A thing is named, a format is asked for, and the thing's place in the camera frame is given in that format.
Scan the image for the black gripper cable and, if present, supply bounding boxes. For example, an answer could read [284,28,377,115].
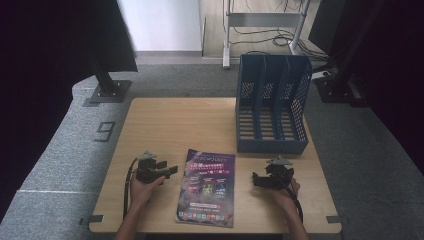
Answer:
[122,157,139,220]
[282,179,305,224]

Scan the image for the black post with base plate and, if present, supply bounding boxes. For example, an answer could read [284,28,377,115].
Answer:
[87,59,133,104]
[314,0,384,108]

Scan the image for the white metal stand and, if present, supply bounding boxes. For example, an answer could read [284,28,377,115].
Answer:
[222,0,313,70]

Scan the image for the person's right hand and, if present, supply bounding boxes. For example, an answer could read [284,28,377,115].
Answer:
[272,179,301,210]

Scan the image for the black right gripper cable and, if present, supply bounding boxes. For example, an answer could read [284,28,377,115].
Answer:
[282,179,305,224]

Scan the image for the black floor cables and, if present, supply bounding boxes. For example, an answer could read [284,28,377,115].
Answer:
[229,0,330,63]

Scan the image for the person's left hand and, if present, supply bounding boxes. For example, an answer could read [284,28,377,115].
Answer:
[129,172,167,209]

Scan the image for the blue plastic file rack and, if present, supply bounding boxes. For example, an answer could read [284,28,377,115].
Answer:
[235,53,314,156]

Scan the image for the black curtain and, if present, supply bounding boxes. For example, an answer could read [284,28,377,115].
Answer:
[308,0,424,168]
[0,0,139,223]

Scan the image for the purple cover magazine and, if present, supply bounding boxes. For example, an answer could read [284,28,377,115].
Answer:
[175,148,236,229]

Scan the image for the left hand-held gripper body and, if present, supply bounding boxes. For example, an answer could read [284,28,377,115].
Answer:
[136,150,164,184]

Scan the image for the grey tape strip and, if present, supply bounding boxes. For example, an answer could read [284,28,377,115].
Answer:
[79,214,105,226]
[325,215,348,225]

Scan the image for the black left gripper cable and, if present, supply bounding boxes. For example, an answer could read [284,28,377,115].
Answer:
[122,157,139,220]

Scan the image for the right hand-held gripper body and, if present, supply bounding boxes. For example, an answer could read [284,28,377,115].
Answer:
[265,155,295,191]

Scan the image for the white power strip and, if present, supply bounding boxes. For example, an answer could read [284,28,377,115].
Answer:
[311,69,331,81]

